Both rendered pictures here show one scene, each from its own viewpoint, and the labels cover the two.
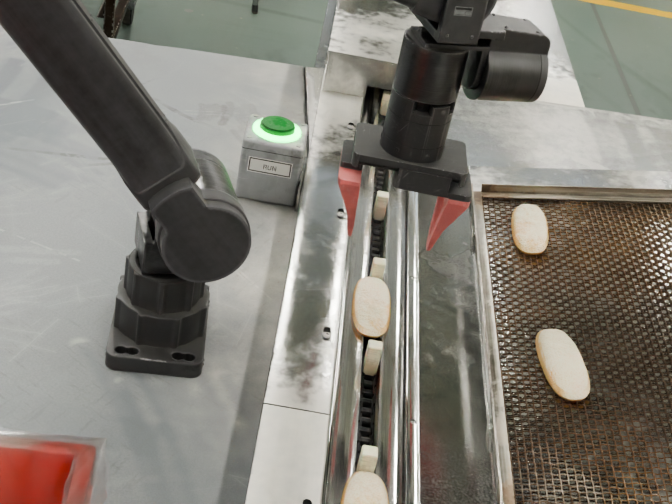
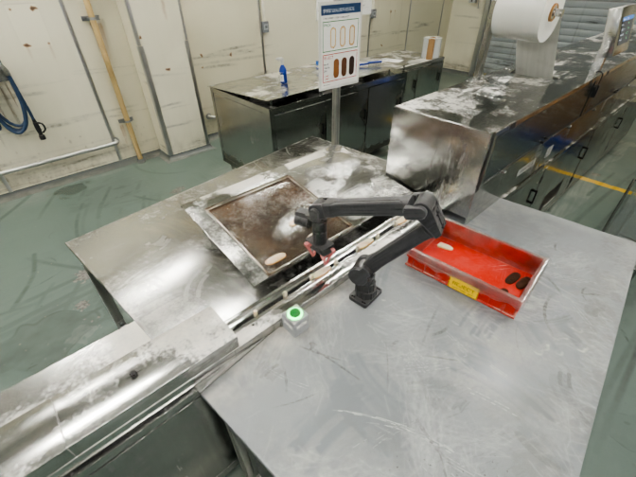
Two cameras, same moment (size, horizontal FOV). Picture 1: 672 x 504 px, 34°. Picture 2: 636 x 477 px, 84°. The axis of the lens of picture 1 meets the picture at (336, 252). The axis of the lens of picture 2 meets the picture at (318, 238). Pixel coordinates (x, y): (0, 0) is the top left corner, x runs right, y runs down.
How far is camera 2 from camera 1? 1.81 m
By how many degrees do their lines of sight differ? 96
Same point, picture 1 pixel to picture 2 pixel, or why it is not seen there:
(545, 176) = (245, 269)
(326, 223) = (309, 291)
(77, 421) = (394, 284)
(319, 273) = (326, 279)
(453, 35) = not seen: hidden behind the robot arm
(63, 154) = (344, 368)
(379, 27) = (194, 344)
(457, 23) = not seen: hidden behind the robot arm
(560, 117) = (154, 319)
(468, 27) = not seen: hidden behind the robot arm
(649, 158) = (163, 291)
